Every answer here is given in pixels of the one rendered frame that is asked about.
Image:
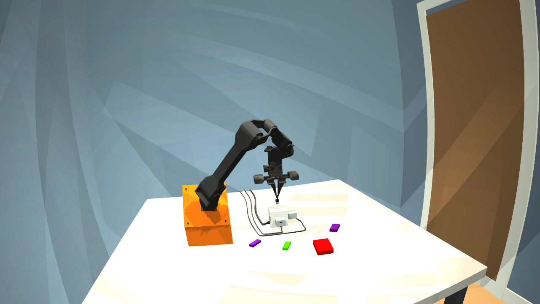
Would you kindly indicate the red rectangular block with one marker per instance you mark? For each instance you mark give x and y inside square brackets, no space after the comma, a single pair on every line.
[323,246]

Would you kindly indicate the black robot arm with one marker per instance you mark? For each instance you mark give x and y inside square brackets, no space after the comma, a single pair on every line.
[248,137]

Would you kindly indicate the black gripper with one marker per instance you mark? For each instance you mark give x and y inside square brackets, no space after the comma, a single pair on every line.
[276,173]

